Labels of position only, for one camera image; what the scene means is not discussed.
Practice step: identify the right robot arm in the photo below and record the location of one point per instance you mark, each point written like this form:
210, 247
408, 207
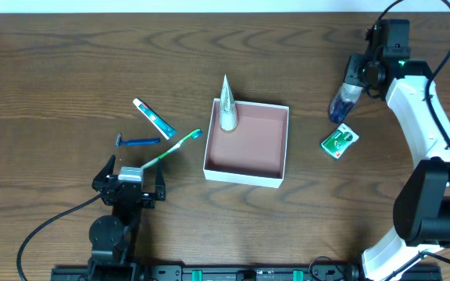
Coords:
421, 212

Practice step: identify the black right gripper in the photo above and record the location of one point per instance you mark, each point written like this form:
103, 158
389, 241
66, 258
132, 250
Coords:
355, 71

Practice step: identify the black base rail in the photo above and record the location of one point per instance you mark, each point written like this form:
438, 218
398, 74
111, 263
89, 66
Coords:
179, 273

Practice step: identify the white conical tube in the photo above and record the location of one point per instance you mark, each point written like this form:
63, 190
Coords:
228, 116

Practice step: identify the clear bottle with blue liquid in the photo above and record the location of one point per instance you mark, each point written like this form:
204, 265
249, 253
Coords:
343, 102

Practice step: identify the small toothpaste tube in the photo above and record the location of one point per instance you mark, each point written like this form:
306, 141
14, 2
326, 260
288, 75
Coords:
160, 124

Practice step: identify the green white toothbrush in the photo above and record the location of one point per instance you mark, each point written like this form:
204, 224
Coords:
192, 135

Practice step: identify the green Dettol soap packet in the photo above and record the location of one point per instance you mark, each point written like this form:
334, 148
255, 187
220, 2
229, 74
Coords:
339, 141

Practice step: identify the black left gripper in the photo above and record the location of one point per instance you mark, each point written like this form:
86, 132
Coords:
128, 190

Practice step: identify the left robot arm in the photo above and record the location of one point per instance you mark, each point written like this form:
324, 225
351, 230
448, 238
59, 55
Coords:
114, 237

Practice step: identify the white box with pink interior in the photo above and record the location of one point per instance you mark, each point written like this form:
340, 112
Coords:
254, 153

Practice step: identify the blue disposable razor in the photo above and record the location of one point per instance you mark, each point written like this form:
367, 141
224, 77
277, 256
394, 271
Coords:
135, 142

